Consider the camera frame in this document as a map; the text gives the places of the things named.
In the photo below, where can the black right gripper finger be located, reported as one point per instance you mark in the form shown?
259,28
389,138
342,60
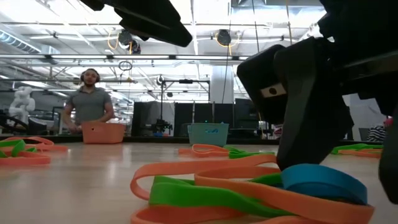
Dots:
314,118
391,168

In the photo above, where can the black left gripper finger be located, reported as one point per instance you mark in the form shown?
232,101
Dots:
155,21

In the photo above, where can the orange rubber band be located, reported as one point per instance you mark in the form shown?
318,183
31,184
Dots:
202,165
202,151
360,152
280,199
59,148
28,160

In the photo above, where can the blue rubber band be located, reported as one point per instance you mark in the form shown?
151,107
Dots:
326,180

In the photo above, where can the green rubber band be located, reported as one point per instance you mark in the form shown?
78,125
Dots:
267,179
351,147
14,144
233,148
252,153
202,196

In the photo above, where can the person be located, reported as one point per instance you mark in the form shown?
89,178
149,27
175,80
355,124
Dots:
377,133
90,105

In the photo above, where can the dark grey chair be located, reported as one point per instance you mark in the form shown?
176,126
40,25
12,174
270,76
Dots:
363,133

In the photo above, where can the black perforated computer case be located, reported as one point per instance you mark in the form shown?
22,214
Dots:
245,112

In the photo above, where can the white round pillar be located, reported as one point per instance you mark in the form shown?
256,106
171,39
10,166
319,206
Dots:
221,84

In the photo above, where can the black distant robot arms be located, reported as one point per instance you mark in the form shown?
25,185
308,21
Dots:
161,127

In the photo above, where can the light teal plastic basket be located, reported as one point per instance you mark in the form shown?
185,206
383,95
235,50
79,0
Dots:
199,138

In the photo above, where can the orange plastic basket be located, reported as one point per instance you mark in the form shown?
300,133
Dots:
104,132

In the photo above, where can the white humanoid robot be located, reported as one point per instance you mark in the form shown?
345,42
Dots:
21,105

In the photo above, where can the black equipment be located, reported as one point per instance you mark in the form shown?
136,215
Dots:
37,128

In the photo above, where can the long ceiling light rail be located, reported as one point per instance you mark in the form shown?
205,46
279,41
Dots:
77,57

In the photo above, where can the black camera rig frame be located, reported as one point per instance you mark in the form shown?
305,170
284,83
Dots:
186,81

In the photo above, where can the black partition wall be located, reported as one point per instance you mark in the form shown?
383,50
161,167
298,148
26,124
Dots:
183,115

